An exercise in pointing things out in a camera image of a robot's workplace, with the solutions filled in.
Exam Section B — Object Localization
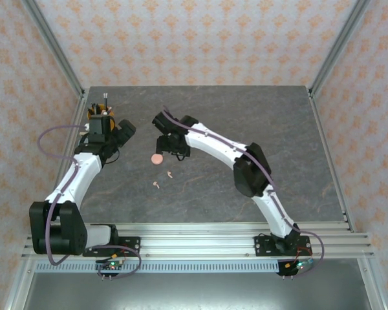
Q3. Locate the yellow pen cup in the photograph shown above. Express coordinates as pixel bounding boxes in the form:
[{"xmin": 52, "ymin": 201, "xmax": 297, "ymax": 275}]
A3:
[{"xmin": 87, "ymin": 108, "xmax": 118, "ymax": 130}]

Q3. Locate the grey metal lower panel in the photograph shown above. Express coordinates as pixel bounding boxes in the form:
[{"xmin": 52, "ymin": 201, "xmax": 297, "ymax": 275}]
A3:
[{"xmin": 22, "ymin": 273, "xmax": 372, "ymax": 310}]

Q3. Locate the aluminium table side rail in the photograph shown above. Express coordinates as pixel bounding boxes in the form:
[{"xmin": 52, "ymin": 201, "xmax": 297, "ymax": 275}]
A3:
[
  {"xmin": 307, "ymin": 88, "xmax": 357, "ymax": 233},
  {"xmin": 50, "ymin": 90, "xmax": 90, "ymax": 204}
]

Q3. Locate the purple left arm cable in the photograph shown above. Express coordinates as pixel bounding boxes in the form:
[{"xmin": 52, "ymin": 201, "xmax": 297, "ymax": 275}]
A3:
[{"xmin": 38, "ymin": 125, "xmax": 142, "ymax": 279}]

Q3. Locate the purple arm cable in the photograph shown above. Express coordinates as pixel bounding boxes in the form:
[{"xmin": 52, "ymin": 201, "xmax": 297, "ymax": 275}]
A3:
[
  {"xmin": 161, "ymin": 105, "xmax": 327, "ymax": 278},
  {"xmin": 38, "ymin": 125, "xmax": 142, "ymax": 279}
]

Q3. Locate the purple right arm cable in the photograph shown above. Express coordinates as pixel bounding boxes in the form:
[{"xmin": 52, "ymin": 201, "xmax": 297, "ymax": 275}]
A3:
[{"xmin": 161, "ymin": 105, "xmax": 327, "ymax": 278}]

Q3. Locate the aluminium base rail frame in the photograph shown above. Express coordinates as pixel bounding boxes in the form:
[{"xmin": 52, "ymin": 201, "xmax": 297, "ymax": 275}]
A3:
[{"xmin": 21, "ymin": 222, "xmax": 375, "ymax": 260}]

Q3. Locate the aluminium upright frame post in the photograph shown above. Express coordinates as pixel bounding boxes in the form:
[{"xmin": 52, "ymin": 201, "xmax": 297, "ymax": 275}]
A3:
[
  {"xmin": 21, "ymin": 0, "xmax": 86, "ymax": 98},
  {"xmin": 308, "ymin": 0, "xmax": 368, "ymax": 96}
]

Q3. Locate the slotted grey cable duct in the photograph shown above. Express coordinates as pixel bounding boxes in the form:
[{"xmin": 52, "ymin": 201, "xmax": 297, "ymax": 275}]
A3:
[{"xmin": 34, "ymin": 262, "xmax": 281, "ymax": 274}]

